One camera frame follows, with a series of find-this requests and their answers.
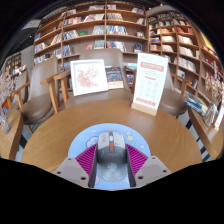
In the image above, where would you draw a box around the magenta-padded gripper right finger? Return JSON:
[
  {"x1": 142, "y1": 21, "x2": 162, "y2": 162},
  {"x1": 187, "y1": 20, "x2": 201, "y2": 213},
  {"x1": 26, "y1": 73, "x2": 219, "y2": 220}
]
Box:
[{"x1": 124, "y1": 143, "x2": 172, "y2": 188}]

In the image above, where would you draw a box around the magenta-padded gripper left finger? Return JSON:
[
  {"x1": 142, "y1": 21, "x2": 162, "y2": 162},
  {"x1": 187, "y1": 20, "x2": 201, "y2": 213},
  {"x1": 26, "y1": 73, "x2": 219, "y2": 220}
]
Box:
[{"x1": 53, "y1": 143, "x2": 99, "y2": 189}]

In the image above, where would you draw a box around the grey computer mouse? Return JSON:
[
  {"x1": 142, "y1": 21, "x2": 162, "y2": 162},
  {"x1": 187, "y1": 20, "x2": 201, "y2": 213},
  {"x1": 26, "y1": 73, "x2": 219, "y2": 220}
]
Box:
[{"x1": 95, "y1": 130, "x2": 129, "y2": 183}]

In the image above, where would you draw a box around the brown padded wooden armchair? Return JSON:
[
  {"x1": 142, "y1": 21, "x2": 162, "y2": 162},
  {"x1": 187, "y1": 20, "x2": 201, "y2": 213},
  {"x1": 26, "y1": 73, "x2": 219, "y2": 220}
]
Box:
[
  {"x1": 158, "y1": 66, "x2": 194, "y2": 118},
  {"x1": 9, "y1": 57, "x2": 72, "y2": 126},
  {"x1": 54, "y1": 48, "x2": 138, "y2": 110}
]

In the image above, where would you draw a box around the stack of books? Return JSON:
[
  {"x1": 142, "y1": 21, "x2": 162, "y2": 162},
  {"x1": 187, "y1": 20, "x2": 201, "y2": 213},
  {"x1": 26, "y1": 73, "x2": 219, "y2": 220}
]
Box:
[{"x1": 183, "y1": 91, "x2": 209, "y2": 117}]

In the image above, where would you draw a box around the glass vase with pale flowers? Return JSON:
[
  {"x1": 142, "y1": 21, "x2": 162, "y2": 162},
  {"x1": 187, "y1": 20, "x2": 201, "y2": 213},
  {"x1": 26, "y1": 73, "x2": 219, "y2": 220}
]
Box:
[{"x1": 203, "y1": 61, "x2": 224, "y2": 128}]

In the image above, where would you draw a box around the small white card sign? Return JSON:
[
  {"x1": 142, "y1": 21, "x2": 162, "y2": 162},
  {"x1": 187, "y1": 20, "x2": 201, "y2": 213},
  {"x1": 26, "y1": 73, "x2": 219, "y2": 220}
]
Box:
[{"x1": 213, "y1": 104, "x2": 224, "y2": 132}]

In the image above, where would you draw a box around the white red sign stand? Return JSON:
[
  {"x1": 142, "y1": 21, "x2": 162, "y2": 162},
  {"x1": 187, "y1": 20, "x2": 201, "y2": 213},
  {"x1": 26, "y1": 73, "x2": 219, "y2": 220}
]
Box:
[{"x1": 130, "y1": 52, "x2": 169, "y2": 117}]

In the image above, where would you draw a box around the white framed flower picture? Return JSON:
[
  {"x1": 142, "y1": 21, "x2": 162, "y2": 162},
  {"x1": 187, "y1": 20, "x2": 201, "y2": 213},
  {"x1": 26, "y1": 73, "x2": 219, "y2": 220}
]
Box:
[{"x1": 69, "y1": 58, "x2": 110, "y2": 97}]

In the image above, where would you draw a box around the dark book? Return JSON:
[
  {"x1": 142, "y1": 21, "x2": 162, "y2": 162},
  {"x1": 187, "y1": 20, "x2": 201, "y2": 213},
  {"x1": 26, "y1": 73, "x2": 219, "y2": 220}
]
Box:
[{"x1": 104, "y1": 65, "x2": 125, "y2": 90}]

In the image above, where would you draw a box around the small distant bookshelf unit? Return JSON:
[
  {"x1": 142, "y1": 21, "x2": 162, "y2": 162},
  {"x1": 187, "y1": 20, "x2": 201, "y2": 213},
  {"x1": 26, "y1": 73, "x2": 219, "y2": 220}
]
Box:
[{"x1": 4, "y1": 52, "x2": 28, "y2": 78}]

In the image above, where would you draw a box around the curved wooden bookshelf unit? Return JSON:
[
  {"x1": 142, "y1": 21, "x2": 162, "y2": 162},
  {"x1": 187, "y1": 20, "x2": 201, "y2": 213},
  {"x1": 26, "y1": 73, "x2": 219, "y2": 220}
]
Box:
[{"x1": 146, "y1": 9, "x2": 224, "y2": 111}]

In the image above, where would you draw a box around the wide wooden bookshelf unit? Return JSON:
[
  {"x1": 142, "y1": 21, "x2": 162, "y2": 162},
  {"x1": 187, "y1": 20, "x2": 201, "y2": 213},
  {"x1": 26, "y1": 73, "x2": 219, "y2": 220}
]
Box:
[{"x1": 32, "y1": 1, "x2": 148, "y2": 73}]

